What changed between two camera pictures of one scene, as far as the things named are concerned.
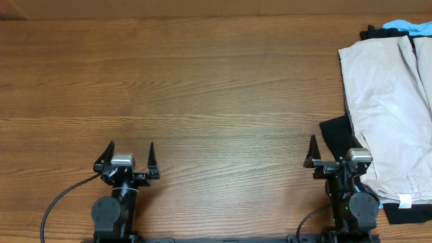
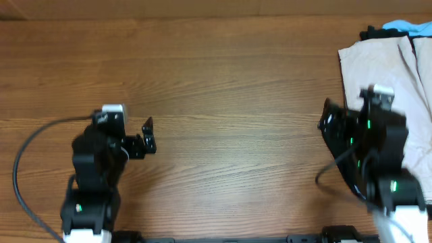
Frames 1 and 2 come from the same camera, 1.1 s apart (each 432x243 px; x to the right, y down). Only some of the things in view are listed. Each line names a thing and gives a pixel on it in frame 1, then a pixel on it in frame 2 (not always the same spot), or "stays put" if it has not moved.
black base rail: (327, 238) stays put
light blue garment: (422, 29) stays put
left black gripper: (98, 165) to (138, 150)
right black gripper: (312, 160) to (342, 116)
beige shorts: (387, 86) stays put
